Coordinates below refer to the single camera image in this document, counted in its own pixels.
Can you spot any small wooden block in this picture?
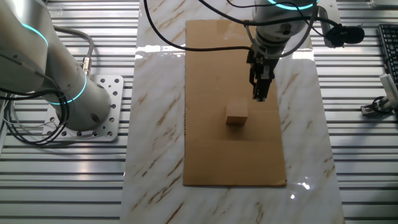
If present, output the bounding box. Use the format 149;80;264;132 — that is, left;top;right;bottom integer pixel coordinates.
225;98;249;126

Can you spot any marble patterned sheet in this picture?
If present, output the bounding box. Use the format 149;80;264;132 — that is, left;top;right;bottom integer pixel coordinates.
119;0;346;224

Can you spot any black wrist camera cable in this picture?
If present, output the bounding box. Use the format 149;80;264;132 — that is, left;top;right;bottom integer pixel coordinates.
197;0;341;29

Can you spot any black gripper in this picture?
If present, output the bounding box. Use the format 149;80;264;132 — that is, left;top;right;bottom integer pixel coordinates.
247;46;280;103

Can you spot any brown cardboard sheet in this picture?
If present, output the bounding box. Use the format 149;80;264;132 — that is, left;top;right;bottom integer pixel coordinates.
182;19;287;187

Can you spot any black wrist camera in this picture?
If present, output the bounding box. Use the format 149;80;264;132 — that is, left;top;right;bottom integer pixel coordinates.
325;24;365;48

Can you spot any grey base cable with connector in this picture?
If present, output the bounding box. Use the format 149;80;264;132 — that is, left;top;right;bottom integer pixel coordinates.
53;26;95;77

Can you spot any black cable bundle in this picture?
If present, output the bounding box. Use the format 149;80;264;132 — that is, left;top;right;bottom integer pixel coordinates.
0;88;71;146

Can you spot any silver camera bracket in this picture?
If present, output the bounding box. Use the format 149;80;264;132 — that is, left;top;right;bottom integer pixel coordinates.
316;0;336;48

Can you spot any grey looped wrist cable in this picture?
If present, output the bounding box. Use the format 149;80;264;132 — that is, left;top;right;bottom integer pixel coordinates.
244;0;320;59

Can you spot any thin black stand cable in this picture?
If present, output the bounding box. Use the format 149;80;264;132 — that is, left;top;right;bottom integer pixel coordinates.
371;95;387;114

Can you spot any grey camera on stand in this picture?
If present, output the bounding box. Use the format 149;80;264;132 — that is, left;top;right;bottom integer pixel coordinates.
360;73;398;118

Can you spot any black keyboard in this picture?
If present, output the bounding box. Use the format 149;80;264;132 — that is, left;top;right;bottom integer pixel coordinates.
377;24;398;83

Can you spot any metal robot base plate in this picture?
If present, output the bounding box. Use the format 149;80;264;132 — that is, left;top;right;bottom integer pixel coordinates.
42;74;124;142

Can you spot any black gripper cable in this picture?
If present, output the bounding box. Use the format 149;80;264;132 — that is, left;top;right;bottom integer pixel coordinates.
142;0;252;52

